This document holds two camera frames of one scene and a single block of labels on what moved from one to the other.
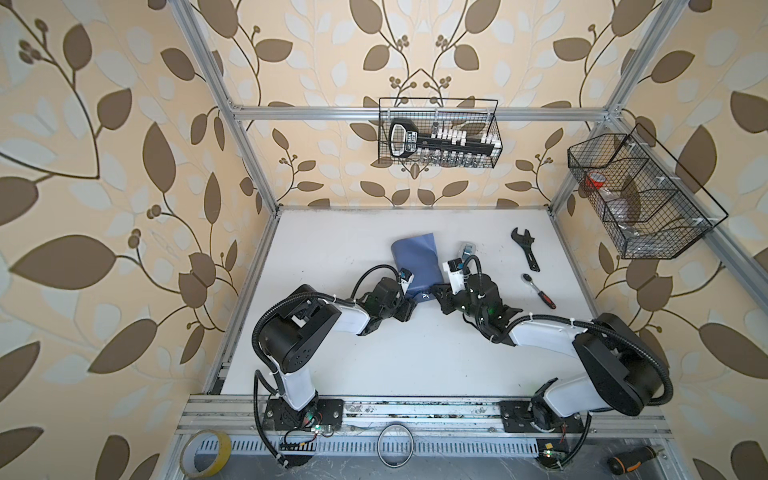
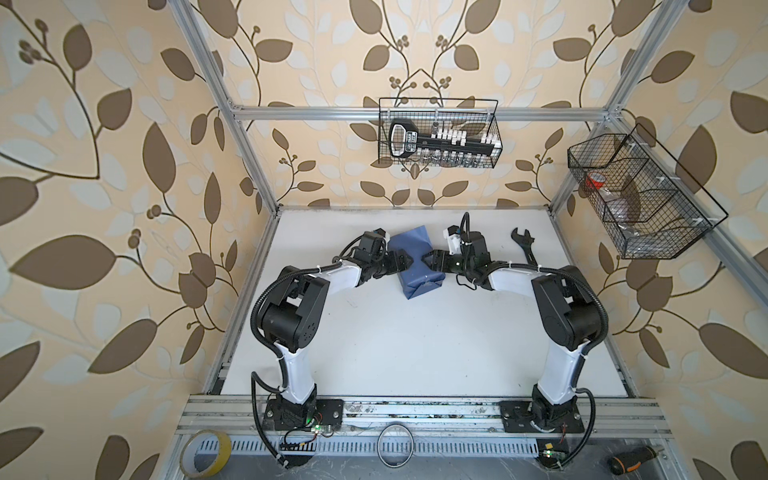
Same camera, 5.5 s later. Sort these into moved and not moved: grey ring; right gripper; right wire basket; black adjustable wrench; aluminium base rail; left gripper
Moved: right gripper; left gripper
Not moved: right wire basket; black adjustable wrench; grey ring; aluminium base rail
